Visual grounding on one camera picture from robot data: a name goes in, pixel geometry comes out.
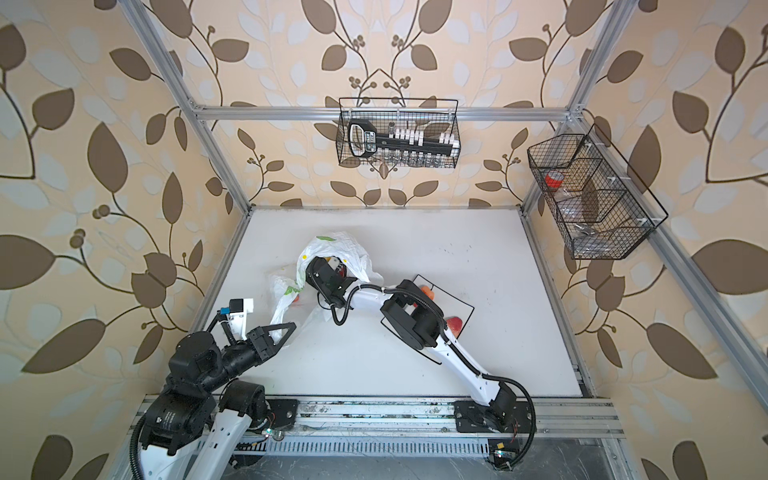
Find red item in right basket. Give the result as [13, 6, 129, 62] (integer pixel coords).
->
[544, 170, 565, 191]

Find black handled tool in basket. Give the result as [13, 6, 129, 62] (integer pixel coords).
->
[346, 119, 461, 160]

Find white tray black rim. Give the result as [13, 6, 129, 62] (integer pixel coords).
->
[380, 274, 475, 365]

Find right black wire basket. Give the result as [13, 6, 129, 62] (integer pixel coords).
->
[527, 125, 668, 260]

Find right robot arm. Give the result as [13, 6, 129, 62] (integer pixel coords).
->
[306, 257, 537, 471]

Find white plastic bag fruit print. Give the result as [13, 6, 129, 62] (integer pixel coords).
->
[268, 231, 383, 326]

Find orange fake fruit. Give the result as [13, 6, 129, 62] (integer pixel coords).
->
[420, 285, 435, 300]

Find red fake apple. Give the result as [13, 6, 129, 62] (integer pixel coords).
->
[445, 316, 464, 338]

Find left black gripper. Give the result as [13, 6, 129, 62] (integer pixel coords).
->
[198, 320, 295, 398]

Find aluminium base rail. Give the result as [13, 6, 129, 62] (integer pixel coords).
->
[125, 394, 625, 457]

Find back black wire basket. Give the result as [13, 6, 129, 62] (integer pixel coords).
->
[335, 96, 462, 169]

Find black wire basket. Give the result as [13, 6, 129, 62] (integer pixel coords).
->
[527, 125, 668, 260]
[335, 96, 462, 169]

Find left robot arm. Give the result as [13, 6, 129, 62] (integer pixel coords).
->
[129, 322, 298, 479]

